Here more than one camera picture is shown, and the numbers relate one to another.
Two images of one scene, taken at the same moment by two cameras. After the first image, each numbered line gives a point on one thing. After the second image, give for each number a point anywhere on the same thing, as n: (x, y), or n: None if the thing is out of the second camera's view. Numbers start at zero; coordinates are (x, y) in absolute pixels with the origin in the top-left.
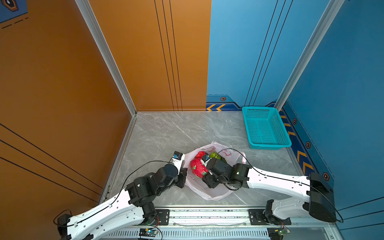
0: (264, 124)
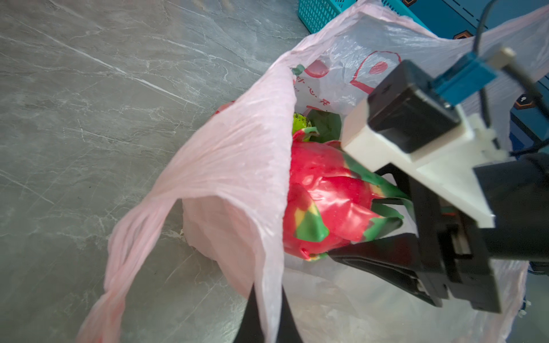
0: (316, 14)
